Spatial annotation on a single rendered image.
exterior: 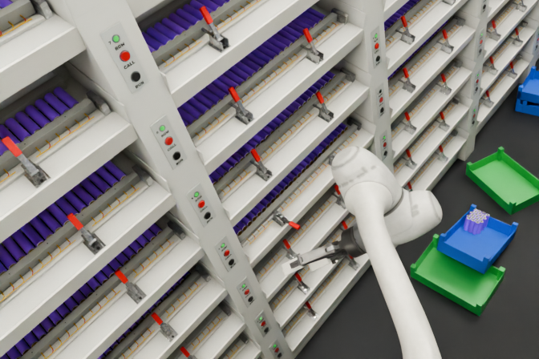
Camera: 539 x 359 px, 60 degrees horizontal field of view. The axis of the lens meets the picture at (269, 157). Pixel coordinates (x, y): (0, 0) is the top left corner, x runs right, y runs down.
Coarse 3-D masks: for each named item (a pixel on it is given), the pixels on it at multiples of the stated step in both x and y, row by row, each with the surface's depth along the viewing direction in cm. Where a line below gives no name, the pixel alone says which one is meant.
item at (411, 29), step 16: (416, 0) 162; (432, 0) 165; (448, 0) 163; (464, 0) 168; (400, 16) 157; (416, 16) 158; (432, 16) 160; (448, 16) 164; (400, 32) 153; (416, 32) 155; (432, 32) 160; (400, 48) 151; (416, 48) 156; (400, 64) 152
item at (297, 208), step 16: (352, 112) 155; (368, 128) 155; (352, 144) 153; (368, 144) 156; (320, 176) 146; (304, 192) 143; (320, 192) 144; (288, 208) 140; (304, 208) 140; (272, 224) 137; (288, 224) 137; (256, 240) 134; (272, 240) 134; (256, 256) 131
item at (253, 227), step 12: (348, 132) 153; (336, 144) 150; (348, 144) 152; (324, 156) 148; (312, 168) 145; (324, 168) 147; (300, 180) 143; (312, 180) 144; (288, 192) 140; (300, 192) 142; (276, 204) 138; (264, 216) 136; (252, 228) 134; (240, 240) 132
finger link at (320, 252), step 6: (324, 246) 116; (306, 252) 116; (312, 252) 116; (318, 252) 116; (324, 252) 116; (330, 252) 115; (306, 258) 116; (312, 258) 116; (318, 258) 116; (300, 264) 116
